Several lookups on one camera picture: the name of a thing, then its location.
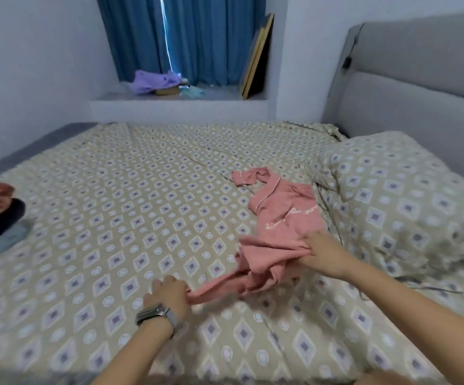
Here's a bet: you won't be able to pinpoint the bed with patterned beige sheet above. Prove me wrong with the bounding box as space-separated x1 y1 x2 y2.
0 12 464 385

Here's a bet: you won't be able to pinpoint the blue curtain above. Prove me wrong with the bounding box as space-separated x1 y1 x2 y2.
95 0 268 87

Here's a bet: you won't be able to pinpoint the person's right forearm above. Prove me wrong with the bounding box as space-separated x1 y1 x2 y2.
346 256 464 385

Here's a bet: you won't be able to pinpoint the person's left forearm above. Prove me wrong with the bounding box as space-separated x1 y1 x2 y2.
91 317 177 385

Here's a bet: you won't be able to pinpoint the person's left hand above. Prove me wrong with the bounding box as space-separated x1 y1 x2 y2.
143 274 193 324

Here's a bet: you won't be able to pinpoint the leaning wooden picture frames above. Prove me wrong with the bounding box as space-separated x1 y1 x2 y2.
238 12 276 100

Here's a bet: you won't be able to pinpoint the patterned beige pillow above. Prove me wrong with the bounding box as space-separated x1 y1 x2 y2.
315 130 464 297

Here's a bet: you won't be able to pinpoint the pink shirt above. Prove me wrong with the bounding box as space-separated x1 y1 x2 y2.
185 166 329 305

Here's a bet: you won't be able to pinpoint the black cable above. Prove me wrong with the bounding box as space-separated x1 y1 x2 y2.
341 24 366 73

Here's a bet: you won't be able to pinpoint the grey band wristwatch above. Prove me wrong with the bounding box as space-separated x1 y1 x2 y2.
135 303 182 332

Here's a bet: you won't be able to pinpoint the grey upholstered headboard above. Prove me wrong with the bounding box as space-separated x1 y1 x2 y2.
322 12 464 197

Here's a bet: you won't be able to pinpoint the purple cloth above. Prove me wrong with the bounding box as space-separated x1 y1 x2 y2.
130 70 185 95

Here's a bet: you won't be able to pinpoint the teal small item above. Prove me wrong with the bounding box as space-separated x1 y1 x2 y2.
177 84 206 100

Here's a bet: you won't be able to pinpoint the person's right hand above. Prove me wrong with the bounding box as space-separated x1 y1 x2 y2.
294 229 361 281

